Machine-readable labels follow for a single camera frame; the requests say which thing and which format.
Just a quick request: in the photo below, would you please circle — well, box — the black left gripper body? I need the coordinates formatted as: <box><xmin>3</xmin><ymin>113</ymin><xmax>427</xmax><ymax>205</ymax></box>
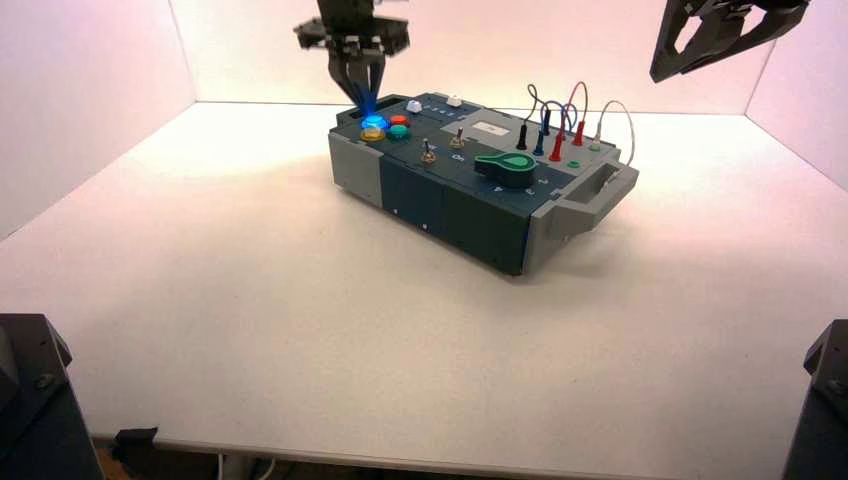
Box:
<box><xmin>294</xmin><ymin>0</ymin><xmax>411</xmax><ymax>58</ymax></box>

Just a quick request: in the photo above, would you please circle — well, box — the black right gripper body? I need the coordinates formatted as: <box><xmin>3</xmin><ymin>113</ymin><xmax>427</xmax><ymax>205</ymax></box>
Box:
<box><xmin>688</xmin><ymin>0</ymin><xmax>796</xmax><ymax>44</ymax></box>

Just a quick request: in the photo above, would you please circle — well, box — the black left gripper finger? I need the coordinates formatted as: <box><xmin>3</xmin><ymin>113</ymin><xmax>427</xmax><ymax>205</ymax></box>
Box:
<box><xmin>361</xmin><ymin>44</ymin><xmax>388</xmax><ymax>111</ymax></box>
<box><xmin>327</xmin><ymin>44</ymin><xmax>367</xmax><ymax>111</ymax></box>

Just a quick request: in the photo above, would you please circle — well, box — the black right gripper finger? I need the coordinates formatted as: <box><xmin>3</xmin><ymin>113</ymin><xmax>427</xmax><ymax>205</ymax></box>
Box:
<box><xmin>652</xmin><ymin>1</ymin><xmax>811</xmax><ymax>83</ymax></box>
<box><xmin>650</xmin><ymin>0</ymin><xmax>690</xmax><ymax>83</ymax></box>

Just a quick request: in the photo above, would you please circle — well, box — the grey and blue task box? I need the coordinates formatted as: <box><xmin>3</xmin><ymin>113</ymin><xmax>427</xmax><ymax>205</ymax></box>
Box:
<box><xmin>327</xmin><ymin>92</ymin><xmax>641</xmax><ymax>278</ymax></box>

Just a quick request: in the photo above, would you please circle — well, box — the green rotary knob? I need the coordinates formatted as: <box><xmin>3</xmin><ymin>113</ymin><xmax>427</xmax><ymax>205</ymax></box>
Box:
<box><xmin>473</xmin><ymin>152</ymin><xmax>539</xmax><ymax>189</ymax></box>

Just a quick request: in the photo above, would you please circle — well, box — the black table clamp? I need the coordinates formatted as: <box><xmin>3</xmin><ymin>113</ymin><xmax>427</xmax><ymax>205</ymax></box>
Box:
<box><xmin>109</xmin><ymin>425</ymin><xmax>161</xmax><ymax>463</ymax></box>

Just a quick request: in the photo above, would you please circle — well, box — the red jumper cable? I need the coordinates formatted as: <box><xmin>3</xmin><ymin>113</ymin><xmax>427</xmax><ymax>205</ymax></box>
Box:
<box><xmin>560</xmin><ymin>81</ymin><xmax>589</xmax><ymax>134</ymax></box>

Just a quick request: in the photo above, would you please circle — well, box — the white jumper cable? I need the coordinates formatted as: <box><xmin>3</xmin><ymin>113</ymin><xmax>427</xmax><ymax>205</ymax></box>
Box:
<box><xmin>596</xmin><ymin>99</ymin><xmax>636</xmax><ymax>167</ymax></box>

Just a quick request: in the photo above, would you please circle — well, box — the blue jumper cable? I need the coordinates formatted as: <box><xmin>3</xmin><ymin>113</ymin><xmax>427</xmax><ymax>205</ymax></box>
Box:
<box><xmin>539</xmin><ymin>100</ymin><xmax>578</xmax><ymax>135</ymax></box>

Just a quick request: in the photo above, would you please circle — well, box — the black jumper cable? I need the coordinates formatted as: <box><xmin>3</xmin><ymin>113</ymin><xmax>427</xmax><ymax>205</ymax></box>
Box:
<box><xmin>523</xmin><ymin>83</ymin><xmax>547</xmax><ymax>126</ymax></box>

